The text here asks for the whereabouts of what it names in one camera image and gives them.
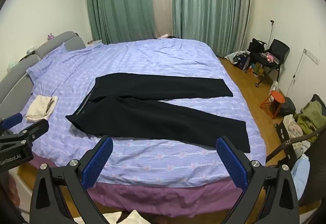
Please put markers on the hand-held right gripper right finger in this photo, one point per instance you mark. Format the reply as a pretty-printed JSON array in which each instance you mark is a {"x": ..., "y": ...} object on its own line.
[{"x": 230, "y": 162}]

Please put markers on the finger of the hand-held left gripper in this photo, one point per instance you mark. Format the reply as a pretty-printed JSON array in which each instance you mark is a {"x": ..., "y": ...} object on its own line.
[
  {"x": 35, "y": 128},
  {"x": 11, "y": 120}
]

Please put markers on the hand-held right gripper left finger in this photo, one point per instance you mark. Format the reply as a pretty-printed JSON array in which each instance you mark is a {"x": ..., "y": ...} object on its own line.
[{"x": 98, "y": 162}]

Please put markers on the black pants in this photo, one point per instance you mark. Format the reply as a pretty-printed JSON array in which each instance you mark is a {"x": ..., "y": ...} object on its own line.
[{"x": 152, "y": 117}]

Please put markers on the cream folded towel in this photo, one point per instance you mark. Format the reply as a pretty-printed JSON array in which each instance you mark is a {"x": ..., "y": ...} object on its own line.
[{"x": 40, "y": 108}]

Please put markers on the grey padded headboard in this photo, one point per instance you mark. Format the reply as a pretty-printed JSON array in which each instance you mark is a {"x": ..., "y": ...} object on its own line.
[{"x": 15, "y": 73}]

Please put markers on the tissue pack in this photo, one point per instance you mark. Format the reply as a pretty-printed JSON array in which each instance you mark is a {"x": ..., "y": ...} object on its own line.
[
  {"x": 13, "y": 66},
  {"x": 30, "y": 50}
]

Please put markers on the purple bed sheet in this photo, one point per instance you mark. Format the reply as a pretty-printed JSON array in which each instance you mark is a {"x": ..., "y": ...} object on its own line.
[{"x": 152, "y": 198}]

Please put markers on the white cloth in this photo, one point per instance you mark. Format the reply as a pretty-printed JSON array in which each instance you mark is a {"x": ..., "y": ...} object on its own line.
[{"x": 135, "y": 217}]

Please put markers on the lilac floral pillow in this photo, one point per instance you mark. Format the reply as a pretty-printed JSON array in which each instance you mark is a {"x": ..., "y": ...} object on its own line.
[{"x": 48, "y": 60}]

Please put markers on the white floral garment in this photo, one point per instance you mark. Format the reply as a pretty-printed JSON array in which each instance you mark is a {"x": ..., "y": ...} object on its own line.
[{"x": 293, "y": 129}]

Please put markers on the light blue cloth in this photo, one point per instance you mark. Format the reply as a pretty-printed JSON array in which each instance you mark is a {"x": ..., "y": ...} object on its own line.
[{"x": 300, "y": 173}]

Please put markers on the dark grey bag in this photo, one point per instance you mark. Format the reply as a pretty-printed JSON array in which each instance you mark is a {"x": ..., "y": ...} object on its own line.
[{"x": 287, "y": 106}]

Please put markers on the orange stool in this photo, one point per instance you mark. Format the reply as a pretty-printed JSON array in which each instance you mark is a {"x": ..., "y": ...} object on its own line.
[{"x": 277, "y": 95}]

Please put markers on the white plastic bag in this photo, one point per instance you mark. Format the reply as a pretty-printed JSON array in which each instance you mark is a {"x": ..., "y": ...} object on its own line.
[{"x": 274, "y": 87}]

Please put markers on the purple toy figure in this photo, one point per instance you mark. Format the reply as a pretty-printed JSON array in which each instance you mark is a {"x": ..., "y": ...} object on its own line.
[{"x": 51, "y": 36}]

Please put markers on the olive green garment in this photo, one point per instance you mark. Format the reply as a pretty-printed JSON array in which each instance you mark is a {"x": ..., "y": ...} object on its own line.
[{"x": 312, "y": 117}]

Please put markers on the colourful toys on floor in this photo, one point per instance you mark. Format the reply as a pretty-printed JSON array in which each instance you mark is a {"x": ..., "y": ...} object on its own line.
[{"x": 257, "y": 69}]

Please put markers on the dark blue bag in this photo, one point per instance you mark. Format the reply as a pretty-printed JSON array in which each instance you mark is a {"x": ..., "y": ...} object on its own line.
[{"x": 245, "y": 63}]

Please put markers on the white nightstand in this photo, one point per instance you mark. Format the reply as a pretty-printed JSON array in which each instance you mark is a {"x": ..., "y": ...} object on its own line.
[{"x": 94, "y": 43}]

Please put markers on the white patterned bag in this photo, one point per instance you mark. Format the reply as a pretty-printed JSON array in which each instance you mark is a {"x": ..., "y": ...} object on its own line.
[{"x": 235, "y": 57}]

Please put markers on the pink plush toy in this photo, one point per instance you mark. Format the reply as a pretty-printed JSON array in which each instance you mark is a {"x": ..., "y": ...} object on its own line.
[{"x": 270, "y": 57}]

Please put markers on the bed with purple duvet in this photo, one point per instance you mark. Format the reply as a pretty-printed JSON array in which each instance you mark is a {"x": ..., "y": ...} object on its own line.
[{"x": 152, "y": 60}]

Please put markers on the black bag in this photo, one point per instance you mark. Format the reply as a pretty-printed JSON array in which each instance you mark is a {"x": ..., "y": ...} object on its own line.
[{"x": 257, "y": 45}]

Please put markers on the black chair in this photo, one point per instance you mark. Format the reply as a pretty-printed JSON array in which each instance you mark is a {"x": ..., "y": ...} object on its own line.
[{"x": 280, "y": 48}]

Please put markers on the pink soft item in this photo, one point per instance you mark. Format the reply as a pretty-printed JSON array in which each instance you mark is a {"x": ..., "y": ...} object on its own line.
[{"x": 163, "y": 35}]

